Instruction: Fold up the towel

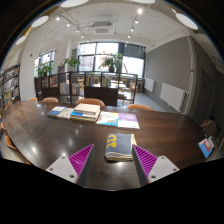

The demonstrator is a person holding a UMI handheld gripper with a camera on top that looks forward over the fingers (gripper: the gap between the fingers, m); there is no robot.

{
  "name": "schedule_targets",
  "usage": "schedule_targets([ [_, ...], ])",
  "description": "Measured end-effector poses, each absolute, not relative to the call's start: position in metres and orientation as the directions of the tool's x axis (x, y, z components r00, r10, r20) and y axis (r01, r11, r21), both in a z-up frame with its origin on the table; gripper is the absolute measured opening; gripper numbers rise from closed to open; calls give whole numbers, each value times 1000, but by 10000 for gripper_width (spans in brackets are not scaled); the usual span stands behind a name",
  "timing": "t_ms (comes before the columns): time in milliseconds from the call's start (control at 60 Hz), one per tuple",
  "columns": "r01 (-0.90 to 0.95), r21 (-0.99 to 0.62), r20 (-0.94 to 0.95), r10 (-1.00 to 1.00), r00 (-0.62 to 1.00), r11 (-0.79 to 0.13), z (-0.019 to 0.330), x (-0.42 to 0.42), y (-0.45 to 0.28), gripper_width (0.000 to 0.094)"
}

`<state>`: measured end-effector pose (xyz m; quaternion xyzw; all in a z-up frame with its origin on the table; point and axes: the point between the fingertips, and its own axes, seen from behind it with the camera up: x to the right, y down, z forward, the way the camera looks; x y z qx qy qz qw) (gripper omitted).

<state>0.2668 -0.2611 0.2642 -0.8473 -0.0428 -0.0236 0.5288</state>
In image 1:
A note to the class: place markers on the round ceiling lights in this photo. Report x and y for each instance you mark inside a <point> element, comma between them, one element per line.
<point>186,21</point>

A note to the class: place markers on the blue and red book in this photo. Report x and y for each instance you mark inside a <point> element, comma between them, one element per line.
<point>206,147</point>

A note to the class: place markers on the thin white book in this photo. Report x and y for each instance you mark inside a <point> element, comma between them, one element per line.
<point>65,113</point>

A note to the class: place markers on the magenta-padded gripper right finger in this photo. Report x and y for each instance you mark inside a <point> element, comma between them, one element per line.
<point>161,166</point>

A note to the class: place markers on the large potted plant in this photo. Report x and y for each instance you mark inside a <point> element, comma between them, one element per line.
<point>111,61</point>

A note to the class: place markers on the tall dark shelf unit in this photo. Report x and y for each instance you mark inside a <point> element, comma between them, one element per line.
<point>9,88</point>

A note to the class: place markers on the grey towel with yellow print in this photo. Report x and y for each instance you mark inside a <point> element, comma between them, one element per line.
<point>120,146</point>

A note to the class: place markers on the small white radiator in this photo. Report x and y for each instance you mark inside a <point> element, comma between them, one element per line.
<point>149,85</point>

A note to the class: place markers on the purple and white book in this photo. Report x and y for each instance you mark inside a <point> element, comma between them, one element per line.
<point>128,120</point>

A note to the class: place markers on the thick beige book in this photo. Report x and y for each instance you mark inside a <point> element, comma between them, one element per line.
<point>87,108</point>

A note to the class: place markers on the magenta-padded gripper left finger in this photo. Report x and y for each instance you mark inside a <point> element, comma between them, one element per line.
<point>65,166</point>

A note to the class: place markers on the yellow-edged book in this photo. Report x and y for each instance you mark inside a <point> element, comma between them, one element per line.
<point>81,119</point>

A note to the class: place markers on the colourful illustrated book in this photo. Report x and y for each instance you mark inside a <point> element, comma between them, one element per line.
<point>107,119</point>

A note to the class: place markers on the small potted plant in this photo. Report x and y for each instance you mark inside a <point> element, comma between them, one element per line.
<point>72,62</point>

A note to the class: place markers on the ceiling air conditioner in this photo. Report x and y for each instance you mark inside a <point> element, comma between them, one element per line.
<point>102,28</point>

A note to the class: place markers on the blue and white book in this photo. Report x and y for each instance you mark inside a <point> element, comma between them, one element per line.
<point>80,115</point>

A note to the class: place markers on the potted plant by window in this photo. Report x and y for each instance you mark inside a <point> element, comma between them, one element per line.
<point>45,69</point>

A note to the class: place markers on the dark blue book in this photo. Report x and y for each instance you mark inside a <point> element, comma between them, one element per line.
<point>55,111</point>

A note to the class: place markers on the low dark shelf unit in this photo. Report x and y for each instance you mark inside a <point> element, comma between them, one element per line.
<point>100,93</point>

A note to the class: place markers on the ceiling spotlights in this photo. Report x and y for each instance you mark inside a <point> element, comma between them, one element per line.
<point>140,11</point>

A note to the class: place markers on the large white radiator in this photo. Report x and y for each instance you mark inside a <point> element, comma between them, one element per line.
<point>172,96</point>

